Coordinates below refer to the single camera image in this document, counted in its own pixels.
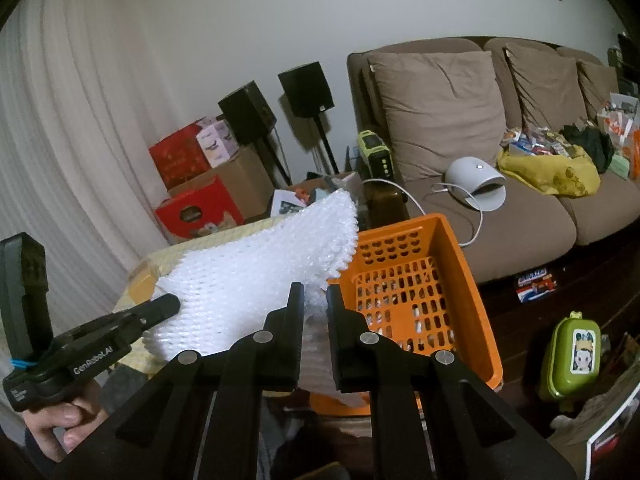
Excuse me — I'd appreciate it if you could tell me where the white foam mesh sheet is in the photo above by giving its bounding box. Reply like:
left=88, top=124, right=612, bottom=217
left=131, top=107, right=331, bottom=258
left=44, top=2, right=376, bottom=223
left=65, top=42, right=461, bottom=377
left=143, top=191, right=364, bottom=408

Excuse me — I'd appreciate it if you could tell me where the person's left hand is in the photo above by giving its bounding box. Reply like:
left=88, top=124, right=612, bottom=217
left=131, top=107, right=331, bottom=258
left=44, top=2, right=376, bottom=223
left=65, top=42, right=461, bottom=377
left=22, top=380, right=108, bottom=463

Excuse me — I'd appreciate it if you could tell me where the tan boxed packet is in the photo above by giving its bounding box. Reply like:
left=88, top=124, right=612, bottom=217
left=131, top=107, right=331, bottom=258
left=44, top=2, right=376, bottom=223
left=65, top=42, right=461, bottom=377
left=126, top=259, right=160, bottom=304

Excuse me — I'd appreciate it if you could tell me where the orange plastic basket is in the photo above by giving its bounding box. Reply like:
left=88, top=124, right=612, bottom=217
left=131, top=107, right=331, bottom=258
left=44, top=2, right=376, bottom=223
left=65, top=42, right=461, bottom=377
left=329, top=214, right=503, bottom=391

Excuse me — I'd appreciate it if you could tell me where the green frog container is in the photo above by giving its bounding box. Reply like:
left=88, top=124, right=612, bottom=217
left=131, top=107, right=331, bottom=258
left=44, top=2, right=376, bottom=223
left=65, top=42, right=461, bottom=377
left=539, top=311, right=602, bottom=400

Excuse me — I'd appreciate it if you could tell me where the red collection gift box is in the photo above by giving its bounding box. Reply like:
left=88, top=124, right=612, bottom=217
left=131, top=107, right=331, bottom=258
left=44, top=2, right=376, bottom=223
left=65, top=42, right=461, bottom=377
left=155, top=177, right=244, bottom=240

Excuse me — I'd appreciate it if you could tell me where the white nail lamp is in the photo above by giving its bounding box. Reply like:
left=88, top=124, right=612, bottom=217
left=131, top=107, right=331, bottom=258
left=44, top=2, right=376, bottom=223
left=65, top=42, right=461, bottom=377
left=442, top=156, right=506, bottom=212

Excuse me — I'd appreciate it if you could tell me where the brown cardboard box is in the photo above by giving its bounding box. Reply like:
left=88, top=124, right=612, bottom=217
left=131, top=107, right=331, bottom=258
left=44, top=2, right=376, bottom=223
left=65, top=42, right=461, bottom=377
left=168, top=146, right=274, bottom=220

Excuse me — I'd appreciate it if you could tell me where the red gift box upper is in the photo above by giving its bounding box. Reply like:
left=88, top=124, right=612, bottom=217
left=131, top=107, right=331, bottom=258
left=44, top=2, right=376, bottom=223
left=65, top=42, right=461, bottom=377
left=149, top=122, right=212, bottom=190

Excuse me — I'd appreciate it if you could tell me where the green black power station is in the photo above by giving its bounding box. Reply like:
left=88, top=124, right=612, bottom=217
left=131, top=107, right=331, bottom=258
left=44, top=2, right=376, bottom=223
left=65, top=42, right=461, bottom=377
left=358, top=130, right=395, bottom=182

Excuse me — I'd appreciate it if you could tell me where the small pink white box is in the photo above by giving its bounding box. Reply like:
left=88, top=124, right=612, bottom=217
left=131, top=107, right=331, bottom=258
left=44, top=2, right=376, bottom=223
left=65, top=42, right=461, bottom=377
left=196, top=117, right=240, bottom=168

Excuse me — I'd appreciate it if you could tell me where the white curtain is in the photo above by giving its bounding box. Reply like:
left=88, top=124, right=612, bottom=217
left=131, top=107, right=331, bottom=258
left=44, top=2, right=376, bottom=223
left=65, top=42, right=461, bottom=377
left=0, top=0, right=177, bottom=446

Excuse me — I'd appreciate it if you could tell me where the yellow cloth on sofa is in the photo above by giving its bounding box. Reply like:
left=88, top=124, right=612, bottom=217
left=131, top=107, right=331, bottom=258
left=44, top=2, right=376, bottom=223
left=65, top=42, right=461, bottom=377
left=497, top=145, right=601, bottom=197

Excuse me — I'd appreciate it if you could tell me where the brown sofa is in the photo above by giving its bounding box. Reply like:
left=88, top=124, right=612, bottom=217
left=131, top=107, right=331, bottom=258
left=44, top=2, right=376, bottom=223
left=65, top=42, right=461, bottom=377
left=347, top=38, right=639, bottom=282

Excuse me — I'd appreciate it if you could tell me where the left black speaker on stand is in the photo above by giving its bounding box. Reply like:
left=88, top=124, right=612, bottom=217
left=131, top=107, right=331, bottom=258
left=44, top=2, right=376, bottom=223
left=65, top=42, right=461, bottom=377
left=218, top=80, right=292, bottom=185

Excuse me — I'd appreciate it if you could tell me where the black speaker on stand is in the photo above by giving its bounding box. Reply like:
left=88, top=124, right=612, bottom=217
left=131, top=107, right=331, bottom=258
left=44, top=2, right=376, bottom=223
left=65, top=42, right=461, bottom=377
left=278, top=62, right=338, bottom=174
left=218, top=80, right=292, bottom=185

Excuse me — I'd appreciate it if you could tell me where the large beige cushion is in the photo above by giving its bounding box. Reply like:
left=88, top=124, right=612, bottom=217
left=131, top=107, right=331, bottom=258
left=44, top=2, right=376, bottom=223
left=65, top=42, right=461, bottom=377
left=369, top=51, right=506, bottom=182

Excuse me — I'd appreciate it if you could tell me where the middle beige cushion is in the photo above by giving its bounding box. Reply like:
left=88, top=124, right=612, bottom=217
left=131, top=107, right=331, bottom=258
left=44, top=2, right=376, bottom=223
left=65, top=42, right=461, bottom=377
left=504, top=42, right=588, bottom=132

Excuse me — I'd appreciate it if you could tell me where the right black speaker on stand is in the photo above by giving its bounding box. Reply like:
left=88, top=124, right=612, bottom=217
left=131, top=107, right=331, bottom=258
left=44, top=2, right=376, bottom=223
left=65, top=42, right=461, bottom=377
left=278, top=62, right=338, bottom=174

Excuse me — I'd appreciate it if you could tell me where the far beige cushion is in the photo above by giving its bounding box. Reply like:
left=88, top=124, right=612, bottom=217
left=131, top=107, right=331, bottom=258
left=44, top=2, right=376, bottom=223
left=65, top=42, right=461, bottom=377
left=577, top=60, right=618, bottom=122

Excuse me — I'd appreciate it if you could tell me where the white cable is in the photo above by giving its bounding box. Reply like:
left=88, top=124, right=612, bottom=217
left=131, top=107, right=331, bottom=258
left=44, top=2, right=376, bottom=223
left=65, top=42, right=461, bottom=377
left=360, top=178, right=485, bottom=248

